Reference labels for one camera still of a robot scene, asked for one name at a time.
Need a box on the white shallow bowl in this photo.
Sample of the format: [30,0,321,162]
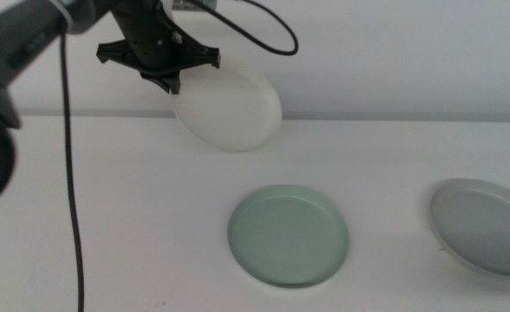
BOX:
[170,64,284,153]

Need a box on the grey shallow bowl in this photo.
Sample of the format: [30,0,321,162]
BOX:
[428,178,510,276]

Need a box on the pale green shallow bowl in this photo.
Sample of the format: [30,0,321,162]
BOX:
[227,185,350,289]

